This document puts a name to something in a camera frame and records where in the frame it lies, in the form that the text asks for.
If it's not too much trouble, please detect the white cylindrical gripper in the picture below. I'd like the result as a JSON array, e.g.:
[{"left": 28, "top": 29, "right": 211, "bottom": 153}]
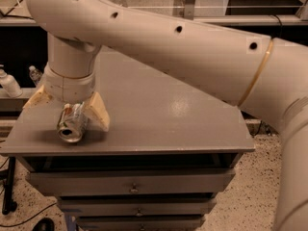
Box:
[{"left": 23, "top": 66, "right": 110, "bottom": 132}]

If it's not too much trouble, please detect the white green 7up can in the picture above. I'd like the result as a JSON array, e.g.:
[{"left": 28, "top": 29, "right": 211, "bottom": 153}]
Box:
[{"left": 57, "top": 103, "right": 88, "bottom": 143}]

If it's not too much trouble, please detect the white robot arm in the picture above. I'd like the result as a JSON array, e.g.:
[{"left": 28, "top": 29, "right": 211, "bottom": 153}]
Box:
[{"left": 26, "top": 0, "right": 308, "bottom": 231}]

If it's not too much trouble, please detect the small water bottle background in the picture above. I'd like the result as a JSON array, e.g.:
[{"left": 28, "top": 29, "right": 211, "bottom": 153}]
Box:
[{"left": 29, "top": 65, "right": 42, "bottom": 86}]

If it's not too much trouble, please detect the white pump bottle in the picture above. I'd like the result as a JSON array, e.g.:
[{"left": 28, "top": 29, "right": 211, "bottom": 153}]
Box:
[{"left": 0, "top": 68, "right": 23, "bottom": 98}]

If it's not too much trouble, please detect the middle grey drawer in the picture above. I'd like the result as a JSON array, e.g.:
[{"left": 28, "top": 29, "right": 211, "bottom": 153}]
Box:
[{"left": 59, "top": 198, "right": 216, "bottom": 217}]

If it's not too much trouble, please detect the grey drawer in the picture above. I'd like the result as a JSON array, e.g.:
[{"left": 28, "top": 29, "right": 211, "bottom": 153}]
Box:
[
  {"left": 59, "top": 198, "right": 216, "bottom": 217},
  {"left": 76, "top": 215, "right": 205, "bottom": 231},
  {"left": 28, "top": 169, "right": 235, "bottom": 196}
]

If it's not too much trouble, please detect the grey drawer cabinet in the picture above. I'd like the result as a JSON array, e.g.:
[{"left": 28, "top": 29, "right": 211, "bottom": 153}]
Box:
[{"left": 0, "top": 46, "right": 256, "bottom": 231}]

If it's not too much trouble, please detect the top grey drawer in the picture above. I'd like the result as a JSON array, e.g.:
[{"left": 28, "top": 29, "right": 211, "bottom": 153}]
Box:
[{"left": 28, "top": 169, "right": 235, "bottom": 196}]

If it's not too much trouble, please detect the black stand leg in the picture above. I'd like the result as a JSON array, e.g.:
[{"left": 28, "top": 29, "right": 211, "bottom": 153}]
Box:
[{"left": 0, "top": 157, "right": 17, "bottom": 215}]

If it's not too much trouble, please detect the black shoe tip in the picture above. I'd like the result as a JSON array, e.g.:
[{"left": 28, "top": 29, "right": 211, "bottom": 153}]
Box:
[{"left": 32, "top": 218, "right": 55, "bottom": 231}]

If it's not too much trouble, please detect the bottom grey drawer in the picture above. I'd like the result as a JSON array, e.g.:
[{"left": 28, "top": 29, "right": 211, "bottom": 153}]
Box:
[{"left": 76, "top": 215, "right": 205, "bottom": 231}]

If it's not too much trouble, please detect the black cable on rail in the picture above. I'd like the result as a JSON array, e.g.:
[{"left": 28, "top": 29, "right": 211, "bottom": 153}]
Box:
[{"left": 0, "top": 9, "right": 35, "bottom": 21}]

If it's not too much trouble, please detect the black floor cable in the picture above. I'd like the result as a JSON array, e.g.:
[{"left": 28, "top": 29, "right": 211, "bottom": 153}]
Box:
[{"left": 0, "top": 201, "right": 58, "bottom": 228}]

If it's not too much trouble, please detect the metal post right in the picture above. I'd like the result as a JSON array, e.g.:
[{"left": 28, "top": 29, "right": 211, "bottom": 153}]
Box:
[{"left": 183, "top": 0, "right": 195, "bottom": 20}]

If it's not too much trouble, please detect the black cable right side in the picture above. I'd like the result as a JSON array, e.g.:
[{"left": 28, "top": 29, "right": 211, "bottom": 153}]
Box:
[{"left": 249, "top": 120, "right": 264, "bottom": 138}]

